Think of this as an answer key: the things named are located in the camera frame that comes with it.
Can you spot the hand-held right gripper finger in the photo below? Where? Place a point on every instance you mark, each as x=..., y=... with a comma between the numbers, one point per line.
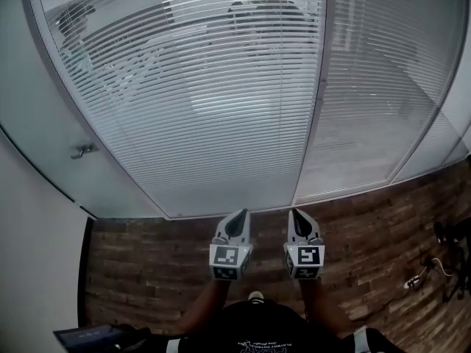
x=290, y=230
x=315, y=232

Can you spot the person's white left shoe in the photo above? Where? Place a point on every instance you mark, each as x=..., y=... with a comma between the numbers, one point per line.
x=255, y=295

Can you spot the person's left forearm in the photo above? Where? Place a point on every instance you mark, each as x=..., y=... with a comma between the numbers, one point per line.
x=206, y=307

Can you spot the black tripod stand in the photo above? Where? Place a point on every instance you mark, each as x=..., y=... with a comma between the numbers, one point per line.
x=460, y=241

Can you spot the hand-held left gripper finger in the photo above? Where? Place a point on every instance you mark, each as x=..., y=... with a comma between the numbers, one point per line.
x=221, y=229
x=246, y=228

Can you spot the frosted glass door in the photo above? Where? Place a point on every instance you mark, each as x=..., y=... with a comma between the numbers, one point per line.
x=44, y=116

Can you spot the person's black shirt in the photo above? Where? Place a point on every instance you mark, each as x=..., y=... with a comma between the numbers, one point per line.
x=265, y=326

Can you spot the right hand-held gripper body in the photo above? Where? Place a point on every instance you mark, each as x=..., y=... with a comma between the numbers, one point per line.
x=308, y=256

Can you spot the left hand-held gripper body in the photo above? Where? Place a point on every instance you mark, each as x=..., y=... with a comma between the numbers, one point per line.
x=225, y=255

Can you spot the dark tablet screen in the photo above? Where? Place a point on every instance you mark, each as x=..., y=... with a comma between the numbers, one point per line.
x=84, y=338

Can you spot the person's right forearm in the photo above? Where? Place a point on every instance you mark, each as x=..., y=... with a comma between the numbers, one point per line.
x=320, y=307

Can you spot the white power strip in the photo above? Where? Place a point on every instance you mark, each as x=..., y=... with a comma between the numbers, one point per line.
x=412, y=282

